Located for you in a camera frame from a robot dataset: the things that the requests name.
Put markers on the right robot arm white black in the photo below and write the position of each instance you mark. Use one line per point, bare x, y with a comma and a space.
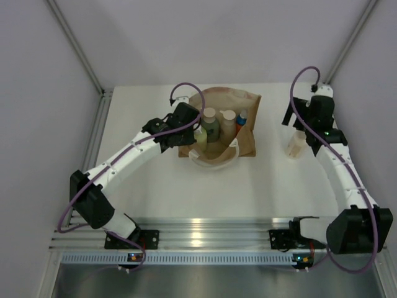
360, 226

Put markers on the right aluminium frame post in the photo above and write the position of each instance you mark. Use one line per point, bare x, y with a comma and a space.
352, 37

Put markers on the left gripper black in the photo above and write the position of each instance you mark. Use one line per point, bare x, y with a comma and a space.
190, 140

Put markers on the yellow-green pump bottle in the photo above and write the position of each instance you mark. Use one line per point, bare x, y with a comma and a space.
200, 135

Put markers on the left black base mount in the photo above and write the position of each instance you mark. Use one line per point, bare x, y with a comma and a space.
147, 239

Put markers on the pink pump bottle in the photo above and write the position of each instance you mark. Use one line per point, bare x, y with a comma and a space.
227, 126

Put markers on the beige pump bottle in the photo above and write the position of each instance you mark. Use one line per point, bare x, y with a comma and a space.
296, 145

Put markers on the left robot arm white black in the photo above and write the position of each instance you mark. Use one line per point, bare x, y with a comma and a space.
90, 192

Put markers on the aluminium mounting rail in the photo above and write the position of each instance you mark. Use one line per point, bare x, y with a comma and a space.
185, 235

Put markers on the left aluminium frame post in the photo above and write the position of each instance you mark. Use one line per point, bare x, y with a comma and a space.
74, 43

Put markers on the aluminium frame post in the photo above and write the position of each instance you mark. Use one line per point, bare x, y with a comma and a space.
74, 43
352, 37

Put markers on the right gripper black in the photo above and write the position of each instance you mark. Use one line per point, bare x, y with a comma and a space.
301, 105

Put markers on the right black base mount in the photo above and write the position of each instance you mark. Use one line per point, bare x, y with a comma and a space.
281, 240

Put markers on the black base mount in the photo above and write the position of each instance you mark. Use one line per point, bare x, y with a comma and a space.
147, 239
281, 240

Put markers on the grey slotted cable duct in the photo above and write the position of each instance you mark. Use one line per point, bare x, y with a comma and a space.
163, 258

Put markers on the orange blue-capped bottle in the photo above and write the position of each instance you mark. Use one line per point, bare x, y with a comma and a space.
241, 120

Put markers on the dark green pump bottle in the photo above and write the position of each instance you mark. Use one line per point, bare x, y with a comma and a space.
211, 124

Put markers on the burlap canvas tote bag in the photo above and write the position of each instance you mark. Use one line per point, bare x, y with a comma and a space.
217, 154

